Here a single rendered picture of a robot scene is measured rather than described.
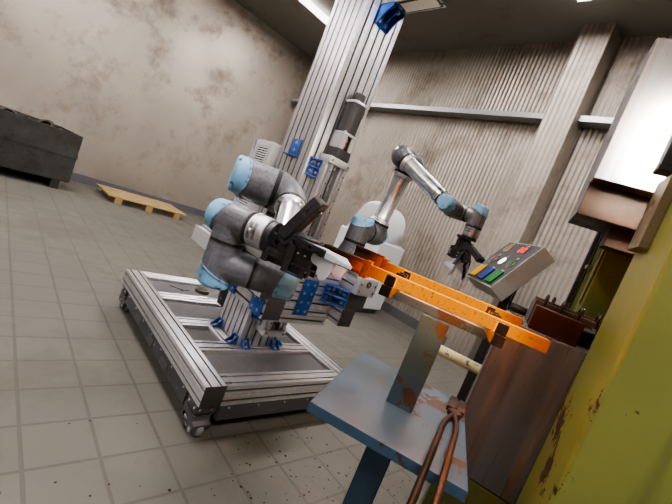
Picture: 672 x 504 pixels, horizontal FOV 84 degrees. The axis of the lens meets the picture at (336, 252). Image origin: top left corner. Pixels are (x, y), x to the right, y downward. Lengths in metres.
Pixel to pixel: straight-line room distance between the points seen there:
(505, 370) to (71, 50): 6.77
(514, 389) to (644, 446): 0.34
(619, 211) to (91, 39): 6.78
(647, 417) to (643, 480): 0.11
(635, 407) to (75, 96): 6.97
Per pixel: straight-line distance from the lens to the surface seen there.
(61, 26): 7.09
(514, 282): 1.76
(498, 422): 1.20
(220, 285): 0.86
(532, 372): 1.16
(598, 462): 0.94
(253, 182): 1.14
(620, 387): 0.91
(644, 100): 1.36
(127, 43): 7.21
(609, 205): 1.32
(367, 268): 0.73
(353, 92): 1.96
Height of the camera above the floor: 1.01
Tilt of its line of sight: 6 degrees down
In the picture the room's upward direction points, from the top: 22 degrees clockwise
